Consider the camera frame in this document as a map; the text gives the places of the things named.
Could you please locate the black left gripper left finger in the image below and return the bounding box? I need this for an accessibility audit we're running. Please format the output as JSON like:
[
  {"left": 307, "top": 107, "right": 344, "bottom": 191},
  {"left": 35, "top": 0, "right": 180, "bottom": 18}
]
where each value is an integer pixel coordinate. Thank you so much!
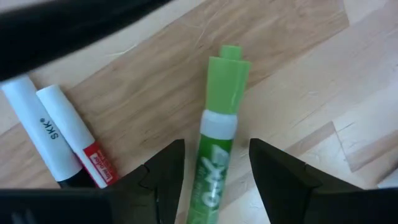
[{"left": 107, "top": 139, "right": 187, "bottom": 224}]

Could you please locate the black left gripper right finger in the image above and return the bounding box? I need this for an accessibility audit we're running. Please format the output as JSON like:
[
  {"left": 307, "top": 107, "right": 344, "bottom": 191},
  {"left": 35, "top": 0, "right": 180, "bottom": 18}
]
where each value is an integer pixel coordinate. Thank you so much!
[{"left": 248, "top": 138, "right": 363, "bottom": 224}]

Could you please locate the light green Expo marker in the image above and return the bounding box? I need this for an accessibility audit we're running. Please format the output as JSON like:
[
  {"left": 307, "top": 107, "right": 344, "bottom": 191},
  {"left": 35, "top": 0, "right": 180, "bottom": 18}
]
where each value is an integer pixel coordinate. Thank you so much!
[{"left": 185, "top": 45, "right": 252, "bottom": 224}]

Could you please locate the red thin dry-erase marker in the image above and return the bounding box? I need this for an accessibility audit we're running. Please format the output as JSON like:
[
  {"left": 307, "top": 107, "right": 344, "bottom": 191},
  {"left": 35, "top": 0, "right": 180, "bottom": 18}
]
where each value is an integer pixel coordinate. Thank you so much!
[{"left": 35, "top": 84, "right": 121, "bottom": 189}]

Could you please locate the black-capped white thin marker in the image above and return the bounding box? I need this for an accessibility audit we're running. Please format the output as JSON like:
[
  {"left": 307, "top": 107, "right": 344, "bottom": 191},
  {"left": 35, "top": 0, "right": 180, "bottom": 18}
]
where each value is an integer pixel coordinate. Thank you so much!
[{"left": 1, "top": 76, "right": 94, "bottom": 189}]

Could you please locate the black blurred wrist cable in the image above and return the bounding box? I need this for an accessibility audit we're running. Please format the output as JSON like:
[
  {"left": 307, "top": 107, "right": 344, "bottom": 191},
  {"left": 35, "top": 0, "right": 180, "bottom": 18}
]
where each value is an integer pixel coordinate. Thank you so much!
[{"left": 0, "top": 0, "right": 174, "bottom": 82}]

